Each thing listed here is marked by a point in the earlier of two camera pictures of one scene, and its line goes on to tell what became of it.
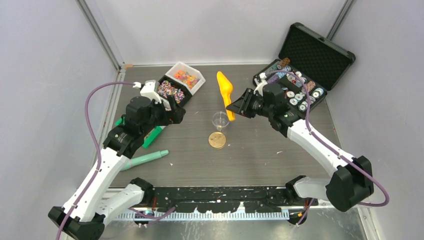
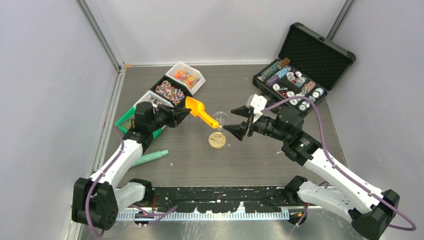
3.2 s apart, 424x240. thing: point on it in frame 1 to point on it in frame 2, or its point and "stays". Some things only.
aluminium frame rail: x=100 y=36 stays
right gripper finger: x=247 y=99 to x=243 y=111
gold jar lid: x=217 y=140 stays
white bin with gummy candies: x=190 y=76 stays
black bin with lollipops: x=167 y=87 stays
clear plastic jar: x=220 y=120 stays
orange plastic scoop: x=226 y=88 to x=197 y=109
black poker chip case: x=309 y=66 stays
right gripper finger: x=244 y=106 to x=238 y=130
